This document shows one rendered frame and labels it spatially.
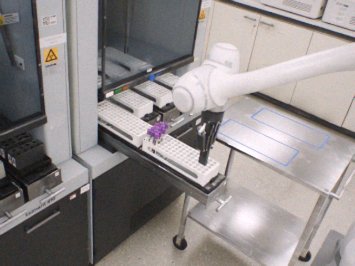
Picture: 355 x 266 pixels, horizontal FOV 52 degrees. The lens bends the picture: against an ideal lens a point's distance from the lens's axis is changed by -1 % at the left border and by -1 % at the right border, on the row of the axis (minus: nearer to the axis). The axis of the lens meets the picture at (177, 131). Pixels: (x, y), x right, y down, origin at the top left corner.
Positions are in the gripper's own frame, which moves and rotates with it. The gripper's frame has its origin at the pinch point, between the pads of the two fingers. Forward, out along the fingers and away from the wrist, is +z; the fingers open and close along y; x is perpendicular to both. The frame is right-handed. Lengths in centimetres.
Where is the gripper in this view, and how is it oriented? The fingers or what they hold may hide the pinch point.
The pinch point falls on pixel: (203, 155)
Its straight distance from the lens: 131.4
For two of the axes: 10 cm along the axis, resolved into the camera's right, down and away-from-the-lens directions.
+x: 7.8, 4.2, -4.6
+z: -1.2, 8.3, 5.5
